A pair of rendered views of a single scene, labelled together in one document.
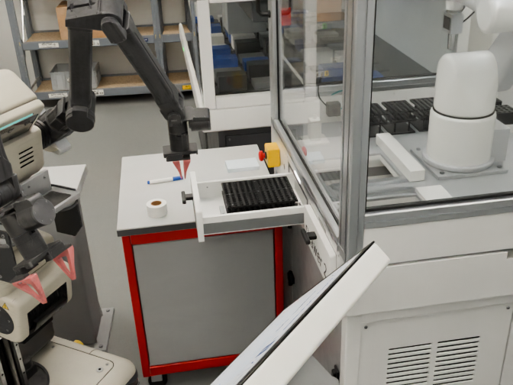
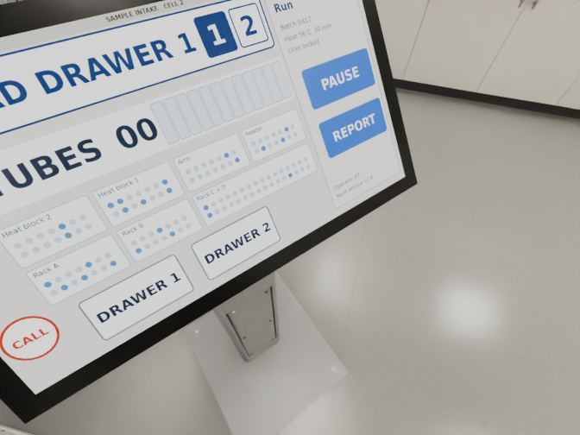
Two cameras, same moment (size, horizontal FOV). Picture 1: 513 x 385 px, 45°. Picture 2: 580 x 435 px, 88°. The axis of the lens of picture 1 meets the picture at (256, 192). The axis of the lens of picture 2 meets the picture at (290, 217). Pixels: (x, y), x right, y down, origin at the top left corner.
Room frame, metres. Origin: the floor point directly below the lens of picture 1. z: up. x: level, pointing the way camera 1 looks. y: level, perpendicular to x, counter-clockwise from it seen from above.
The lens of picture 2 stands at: (1.02, 0.17, 1.29)
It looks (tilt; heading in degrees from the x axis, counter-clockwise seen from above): 55 degrees down; 199
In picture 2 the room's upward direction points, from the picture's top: 1 degrees clockwise
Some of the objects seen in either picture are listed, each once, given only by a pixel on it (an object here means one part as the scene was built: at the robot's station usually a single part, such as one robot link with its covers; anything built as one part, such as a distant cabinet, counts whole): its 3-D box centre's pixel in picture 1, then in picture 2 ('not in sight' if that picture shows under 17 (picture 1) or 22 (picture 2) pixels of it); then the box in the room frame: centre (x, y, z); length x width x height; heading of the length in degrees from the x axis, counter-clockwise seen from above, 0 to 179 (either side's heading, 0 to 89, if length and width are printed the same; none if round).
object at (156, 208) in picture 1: (156, 208); not in sight; (1.93, 0.35, 0.78); 0.07 x 0.07 x 0.04
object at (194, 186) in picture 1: (196, 205); not in sight; (1.76, 0.19, 0.87); 0.29 x 0.02 x 0.11; 8
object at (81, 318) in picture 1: (62, 262); not in sight; (2.23, 0.83, 0.38); 0.30 x 0.30 x 0.76; 4
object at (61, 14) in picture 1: (84, 19); not in sight; (5.60, 1.45, 0.72); 0.41 x 0.32 x 0.28; 94
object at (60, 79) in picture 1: (75, 76); not in sight; (5.58, 1.60, 0.22); 0.40 x 0.30 x 0.17; 94
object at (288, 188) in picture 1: (258, 199); not in sight; (1.79, -0.01, 0.87); 0.22 x 0.18 x 0.06; 98
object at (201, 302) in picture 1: (203, 263); not in sight; (2.17, 0.23, 0.38); 0.62 x 0.58 x 0.76; 8
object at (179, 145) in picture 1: (179, 142); not in sight; (1.73, 0.22, 1.11); 0.10 x 0.07 x 0.07; 98
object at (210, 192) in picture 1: (261, 200); not in sight; (1.79, -0.01, 0.86); 0.40 x 0.26 x 0.06; 98
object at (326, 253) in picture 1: (318, 244); not in sight; (1.50, -0.17, 0.87); 0.29 x 0.02 x 0.11; 8
